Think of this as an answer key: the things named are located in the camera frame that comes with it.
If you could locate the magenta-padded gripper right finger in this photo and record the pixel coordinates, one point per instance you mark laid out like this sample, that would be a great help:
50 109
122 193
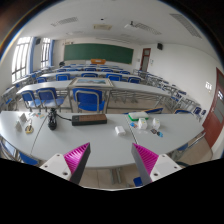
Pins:
146 160

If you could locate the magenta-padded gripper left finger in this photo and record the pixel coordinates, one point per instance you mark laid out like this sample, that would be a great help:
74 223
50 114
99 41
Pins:
77 160

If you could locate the white charger block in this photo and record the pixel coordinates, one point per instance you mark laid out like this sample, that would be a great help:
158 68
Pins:
120 130

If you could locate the small blue packet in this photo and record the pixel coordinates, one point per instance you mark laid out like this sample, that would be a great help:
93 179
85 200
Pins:
160 134

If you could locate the small dark packet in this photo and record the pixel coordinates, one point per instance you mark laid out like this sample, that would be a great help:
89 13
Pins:
153 131

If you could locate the white box with yellow print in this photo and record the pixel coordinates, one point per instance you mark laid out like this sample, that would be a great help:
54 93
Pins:
142 124

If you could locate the small white box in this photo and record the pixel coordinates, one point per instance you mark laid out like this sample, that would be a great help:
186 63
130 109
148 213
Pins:
156 124

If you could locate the blue printed card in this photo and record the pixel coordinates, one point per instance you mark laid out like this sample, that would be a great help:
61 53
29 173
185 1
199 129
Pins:
133 125

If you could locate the dark grey power strip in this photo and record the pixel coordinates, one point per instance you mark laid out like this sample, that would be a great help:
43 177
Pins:
89 120

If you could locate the white and green case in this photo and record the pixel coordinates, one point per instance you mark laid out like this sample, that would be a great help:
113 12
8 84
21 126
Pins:
138 115

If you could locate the blue chair with wooden edge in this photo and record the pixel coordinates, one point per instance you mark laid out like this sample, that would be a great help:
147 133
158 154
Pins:
155 110

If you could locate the yellow tape roll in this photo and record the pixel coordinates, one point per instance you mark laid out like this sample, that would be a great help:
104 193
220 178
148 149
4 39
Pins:
29 129

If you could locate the large blue chair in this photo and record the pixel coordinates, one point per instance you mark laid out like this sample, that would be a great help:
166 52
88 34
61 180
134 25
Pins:
88 100

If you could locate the small grey packet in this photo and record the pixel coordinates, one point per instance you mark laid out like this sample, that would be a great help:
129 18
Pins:
18 126
23 117

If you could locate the long grey classroom desk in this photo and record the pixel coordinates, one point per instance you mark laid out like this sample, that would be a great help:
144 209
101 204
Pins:
140 87

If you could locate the framed landscape picture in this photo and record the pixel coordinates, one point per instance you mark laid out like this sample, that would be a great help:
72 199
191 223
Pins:
90 82

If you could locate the group of blue chairs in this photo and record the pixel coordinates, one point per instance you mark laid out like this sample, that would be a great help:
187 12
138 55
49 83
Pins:
96 73

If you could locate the brown classroom door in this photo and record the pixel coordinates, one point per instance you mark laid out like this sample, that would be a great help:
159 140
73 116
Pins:
145 59

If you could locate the orange wooden podium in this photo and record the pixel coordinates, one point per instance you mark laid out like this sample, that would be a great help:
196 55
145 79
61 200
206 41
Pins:
98 61

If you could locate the green chalkboard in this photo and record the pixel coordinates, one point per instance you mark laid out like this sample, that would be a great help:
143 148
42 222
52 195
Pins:
98 53

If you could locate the narrow window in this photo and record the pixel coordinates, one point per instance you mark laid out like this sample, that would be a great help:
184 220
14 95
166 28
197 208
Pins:
45 52

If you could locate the large window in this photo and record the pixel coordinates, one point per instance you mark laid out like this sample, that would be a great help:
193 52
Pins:
20 60

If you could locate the white ceiling projector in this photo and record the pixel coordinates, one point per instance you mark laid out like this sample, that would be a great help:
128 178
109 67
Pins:
131 26

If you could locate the ceiling air conditioner unit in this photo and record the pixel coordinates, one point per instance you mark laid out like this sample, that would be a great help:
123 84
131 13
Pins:
102 27

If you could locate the blue chair with metal frame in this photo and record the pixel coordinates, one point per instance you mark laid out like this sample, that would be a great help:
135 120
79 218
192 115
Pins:
27 96
46 95

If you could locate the black wall speaker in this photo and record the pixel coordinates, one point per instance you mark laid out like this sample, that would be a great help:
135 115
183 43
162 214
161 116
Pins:
37 41
159 46

